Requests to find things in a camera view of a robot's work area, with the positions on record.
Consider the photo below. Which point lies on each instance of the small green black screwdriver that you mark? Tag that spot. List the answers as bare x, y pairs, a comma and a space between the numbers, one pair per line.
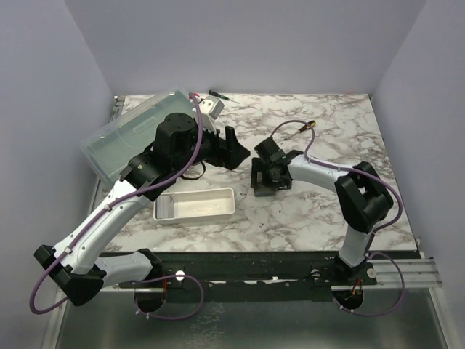
221, 96

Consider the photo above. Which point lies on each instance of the translucent green plastic toolbox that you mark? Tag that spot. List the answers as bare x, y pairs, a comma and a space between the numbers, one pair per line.
109, 149

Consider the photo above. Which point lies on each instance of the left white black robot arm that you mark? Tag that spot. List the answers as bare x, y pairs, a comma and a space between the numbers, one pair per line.
75, 263

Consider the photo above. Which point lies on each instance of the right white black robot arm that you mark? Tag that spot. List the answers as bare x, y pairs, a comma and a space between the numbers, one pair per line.
363, 199

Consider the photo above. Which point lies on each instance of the white rectangular tray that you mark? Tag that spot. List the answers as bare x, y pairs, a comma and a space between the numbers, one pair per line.
201, 205

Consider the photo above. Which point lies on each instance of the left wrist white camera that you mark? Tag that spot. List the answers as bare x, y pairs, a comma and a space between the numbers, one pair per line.
210, 107

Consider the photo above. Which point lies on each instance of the black front mounting rail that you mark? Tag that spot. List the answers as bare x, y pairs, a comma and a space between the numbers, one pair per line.
250, 276

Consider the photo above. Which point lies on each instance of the yellow black handle screwdriver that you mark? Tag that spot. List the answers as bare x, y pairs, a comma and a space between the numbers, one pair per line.
305, 127

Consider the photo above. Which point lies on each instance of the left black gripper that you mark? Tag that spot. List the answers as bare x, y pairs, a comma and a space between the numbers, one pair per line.
229, 152

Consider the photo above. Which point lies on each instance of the grey cards stack in tray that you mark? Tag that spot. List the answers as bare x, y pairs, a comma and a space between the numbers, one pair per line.
164, 207

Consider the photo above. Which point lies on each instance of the grey card holder wallet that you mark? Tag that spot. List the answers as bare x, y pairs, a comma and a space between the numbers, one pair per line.
261, 190

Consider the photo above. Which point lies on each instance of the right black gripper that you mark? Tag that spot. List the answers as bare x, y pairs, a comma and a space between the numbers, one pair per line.
258, 167

